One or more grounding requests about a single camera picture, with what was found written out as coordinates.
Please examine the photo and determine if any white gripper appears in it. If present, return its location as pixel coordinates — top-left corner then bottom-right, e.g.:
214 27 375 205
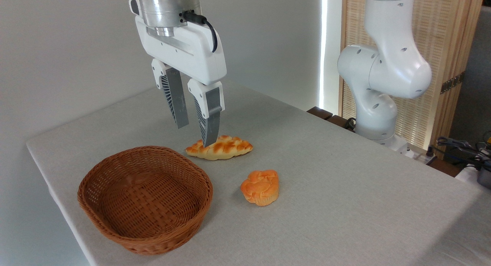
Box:
135 16 227 147

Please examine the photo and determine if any round orange muffin bread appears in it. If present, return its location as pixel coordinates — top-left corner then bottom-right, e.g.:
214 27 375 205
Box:
241 170 280 207

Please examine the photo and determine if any long braided bread loaf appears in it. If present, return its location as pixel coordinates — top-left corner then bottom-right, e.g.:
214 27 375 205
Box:
185 135 254 161

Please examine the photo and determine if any brown woven wicker basket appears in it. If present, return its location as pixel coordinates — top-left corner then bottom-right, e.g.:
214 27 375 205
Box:
77 145 214 256

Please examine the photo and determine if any dark brown wooden furniture edge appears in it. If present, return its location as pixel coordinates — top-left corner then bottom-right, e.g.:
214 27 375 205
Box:
307 106 356 132

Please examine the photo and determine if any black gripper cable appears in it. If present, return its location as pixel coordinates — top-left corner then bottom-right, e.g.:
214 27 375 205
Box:
180 10 218 53

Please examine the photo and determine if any black cable bundle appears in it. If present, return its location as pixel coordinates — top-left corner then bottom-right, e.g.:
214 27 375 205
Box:
437 132 491 170

